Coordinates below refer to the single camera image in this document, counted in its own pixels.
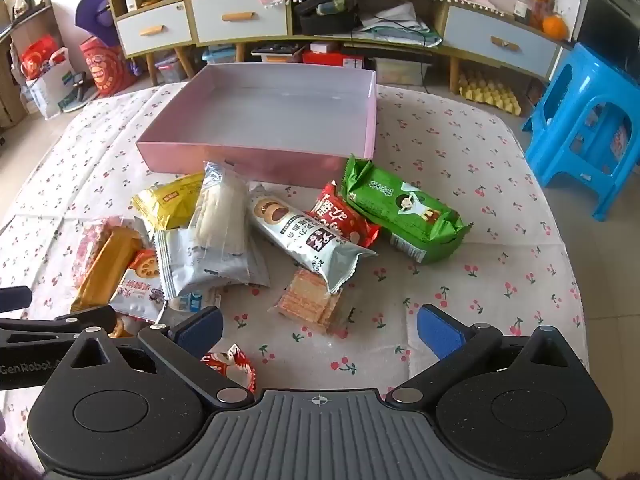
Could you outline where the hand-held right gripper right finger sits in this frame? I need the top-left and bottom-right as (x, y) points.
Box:
(387, 303), (591, 407)

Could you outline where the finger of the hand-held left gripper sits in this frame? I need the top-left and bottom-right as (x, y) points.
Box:
(0, 286), (32, 312)
(0, 305), (119, 346)

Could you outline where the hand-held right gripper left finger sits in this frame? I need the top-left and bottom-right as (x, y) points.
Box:
(46, 304), (257, 408)

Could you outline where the small blue white packet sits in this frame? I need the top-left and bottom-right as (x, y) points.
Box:
(167, 287), (223, 314)

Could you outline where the small red candy packet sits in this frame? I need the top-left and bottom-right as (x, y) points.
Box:
(200, 342), (257, 394)

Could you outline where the white orange jam biscuit packet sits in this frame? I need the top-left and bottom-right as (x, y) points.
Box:
(107, 249), (167, 323)

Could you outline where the golden snack bar packet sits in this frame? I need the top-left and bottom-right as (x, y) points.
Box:
(70, 226), (144, 313)

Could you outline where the grey white snack packet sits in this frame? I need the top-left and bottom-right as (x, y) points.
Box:
(152, 227), (271, 301)

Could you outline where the pink printed snack packet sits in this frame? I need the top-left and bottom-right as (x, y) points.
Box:
(72, 216), (151, 287)

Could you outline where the orange wafer packet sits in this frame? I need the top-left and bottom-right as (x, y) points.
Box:
(270, 267), (347, 334)

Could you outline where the clear packet of white bread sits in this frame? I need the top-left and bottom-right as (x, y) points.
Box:
(192, 161), (251, 257)

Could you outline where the green snack packet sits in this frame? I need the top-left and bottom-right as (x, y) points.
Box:
(340, 155), (473, 265)

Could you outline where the yellow snack packet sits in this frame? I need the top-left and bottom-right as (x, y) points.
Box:
(131, 172), (206, 232)

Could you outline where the long silver cookie packet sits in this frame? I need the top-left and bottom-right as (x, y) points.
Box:
(247, 184), (378, 294)

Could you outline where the red snack packet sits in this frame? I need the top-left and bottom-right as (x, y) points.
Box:
(307, 181), (382, 251)

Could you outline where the pink cardboard box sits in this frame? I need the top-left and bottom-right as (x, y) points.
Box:
(136, 62), (377, 187)

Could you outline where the cherry print tablecloth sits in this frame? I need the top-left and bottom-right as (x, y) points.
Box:
(0, 82), (590, 463)

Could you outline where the white shopping bag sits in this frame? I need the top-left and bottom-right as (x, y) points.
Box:
(22, 46), (74, 121)

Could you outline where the black handheld device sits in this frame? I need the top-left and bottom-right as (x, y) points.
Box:
(70, 72), (89, 107)

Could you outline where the red gift bag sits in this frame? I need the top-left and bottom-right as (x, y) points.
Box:
(20, 35), (59, 81)
(79, 35), (134, 99)

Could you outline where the yellow egg tray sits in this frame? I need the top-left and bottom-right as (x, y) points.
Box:
(458, 71), (524, 116)

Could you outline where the clear storage box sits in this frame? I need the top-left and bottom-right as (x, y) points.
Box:
(202, 44), (239, 66)
(154, 50), (187, 86)

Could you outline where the blue plastic stool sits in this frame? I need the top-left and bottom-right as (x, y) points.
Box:
(521, 42), (640, 222)

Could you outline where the wooden shelf unit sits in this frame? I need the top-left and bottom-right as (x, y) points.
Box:
(0, 0), (57, 131)

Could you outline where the white cabinet drawer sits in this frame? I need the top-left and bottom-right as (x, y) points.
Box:
(192, 0), (289, 44)
(442, 4), (564, 79)
(116, 4), (194, 57)

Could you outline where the red flat box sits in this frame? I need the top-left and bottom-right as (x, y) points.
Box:
(310, 41), (374, 69)

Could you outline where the purple toy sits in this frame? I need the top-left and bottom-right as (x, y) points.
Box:
(75, 0), (119, 42)

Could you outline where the stack of papers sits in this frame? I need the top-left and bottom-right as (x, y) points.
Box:
(357, 2), (444, 49)

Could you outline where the black appliance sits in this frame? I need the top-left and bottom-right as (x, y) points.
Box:
(570, 0), (640, 77)

